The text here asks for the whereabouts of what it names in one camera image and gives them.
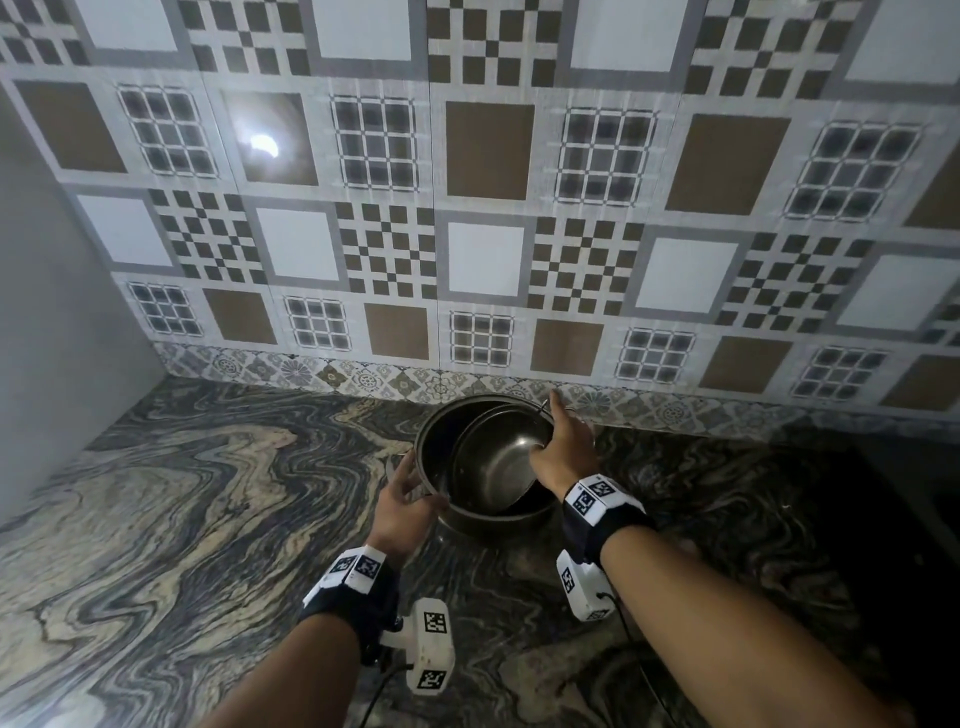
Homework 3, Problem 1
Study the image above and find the thin black cable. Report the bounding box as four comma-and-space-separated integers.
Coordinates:
358, 658, 415, 728
600, 591, 680, 728

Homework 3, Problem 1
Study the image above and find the person's left forearm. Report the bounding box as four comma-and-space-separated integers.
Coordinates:
196, 613, 363, 728

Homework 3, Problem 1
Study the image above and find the small steel pan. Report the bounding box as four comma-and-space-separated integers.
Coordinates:
448, 408, 558, 519

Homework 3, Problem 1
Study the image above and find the person's right forearm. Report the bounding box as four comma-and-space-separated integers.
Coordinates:
600, 525, 905, 728

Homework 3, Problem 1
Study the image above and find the large steel cooking pot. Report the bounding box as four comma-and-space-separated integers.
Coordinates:
413, 394, 580, 538

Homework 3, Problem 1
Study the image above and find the black wristband with white markers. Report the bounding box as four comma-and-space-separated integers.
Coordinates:
560, 473, 655, 569
298, 545, 404, 667

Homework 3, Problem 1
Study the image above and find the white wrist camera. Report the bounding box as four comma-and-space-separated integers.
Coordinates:
555, 549, 618, 624
377, 597, 457, 698

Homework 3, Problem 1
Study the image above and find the person's left hand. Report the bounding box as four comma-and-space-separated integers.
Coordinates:
365, 450, 450, 569

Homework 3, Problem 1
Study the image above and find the person's right hand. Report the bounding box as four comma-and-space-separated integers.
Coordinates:
528, 389, 599, 504

